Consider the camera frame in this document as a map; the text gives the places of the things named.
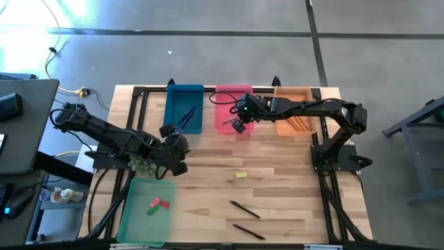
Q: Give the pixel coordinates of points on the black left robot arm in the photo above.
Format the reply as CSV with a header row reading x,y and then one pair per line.
x,y
104,130

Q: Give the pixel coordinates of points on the grey desk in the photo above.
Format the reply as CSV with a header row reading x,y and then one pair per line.
x,y
34,139

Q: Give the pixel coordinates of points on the pink eraser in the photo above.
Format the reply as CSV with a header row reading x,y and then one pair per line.
x,y
155,202

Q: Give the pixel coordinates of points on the blue pen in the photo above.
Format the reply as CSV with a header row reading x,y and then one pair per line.
x,y
187,115

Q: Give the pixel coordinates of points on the black aluminium table frame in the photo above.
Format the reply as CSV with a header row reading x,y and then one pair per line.
x,y
209,89

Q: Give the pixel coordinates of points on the black box device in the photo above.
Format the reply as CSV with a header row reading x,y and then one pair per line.
x,y
10,107

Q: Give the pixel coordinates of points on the grey crayon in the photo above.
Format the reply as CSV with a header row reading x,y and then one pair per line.
x,y
229,121

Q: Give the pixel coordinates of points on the grey metal side table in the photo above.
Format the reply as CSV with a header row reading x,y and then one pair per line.
x,y
418,166

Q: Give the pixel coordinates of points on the blue plastic bin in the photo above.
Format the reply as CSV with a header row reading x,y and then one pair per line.
x,y
173,104

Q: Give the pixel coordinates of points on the red printed eraser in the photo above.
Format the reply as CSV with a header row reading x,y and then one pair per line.
x,y
165,204

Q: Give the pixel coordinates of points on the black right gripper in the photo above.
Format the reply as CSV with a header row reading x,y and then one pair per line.
x,y
256,107

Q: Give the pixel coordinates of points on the yellow-green eraser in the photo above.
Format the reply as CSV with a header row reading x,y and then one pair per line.
x,y
241,175

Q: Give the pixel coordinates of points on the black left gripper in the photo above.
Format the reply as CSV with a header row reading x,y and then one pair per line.
x,y
173,151

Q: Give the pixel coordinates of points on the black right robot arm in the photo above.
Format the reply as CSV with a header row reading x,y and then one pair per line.
x,y
312,107

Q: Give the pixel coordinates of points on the beige mug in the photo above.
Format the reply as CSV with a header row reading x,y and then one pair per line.
x,y
66,195

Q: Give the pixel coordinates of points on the pink translucent plastic bin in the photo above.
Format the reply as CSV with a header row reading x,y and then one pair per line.
x,y
222,111

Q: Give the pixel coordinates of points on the yellow power plug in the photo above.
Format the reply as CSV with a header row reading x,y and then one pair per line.
x,y
82,92

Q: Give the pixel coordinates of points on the green eraser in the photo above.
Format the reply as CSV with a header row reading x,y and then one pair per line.
x,y
152,210

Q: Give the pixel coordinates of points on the white paper sheet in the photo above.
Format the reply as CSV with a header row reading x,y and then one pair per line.
x,y
85,159

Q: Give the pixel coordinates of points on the black desk beam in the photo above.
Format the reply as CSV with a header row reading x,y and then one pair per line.
x,y
62,170

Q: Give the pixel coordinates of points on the teal translucent plastic bin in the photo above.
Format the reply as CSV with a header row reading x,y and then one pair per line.
x,y
138,225

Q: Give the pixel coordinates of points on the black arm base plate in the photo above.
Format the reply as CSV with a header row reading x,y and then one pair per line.
x,y
343,166
104,161

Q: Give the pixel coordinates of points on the orange translucent plastic bin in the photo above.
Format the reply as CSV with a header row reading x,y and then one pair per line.
x,y
295,92

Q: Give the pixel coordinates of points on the black computer mouse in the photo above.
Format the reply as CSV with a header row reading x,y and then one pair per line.
x,y
19,201

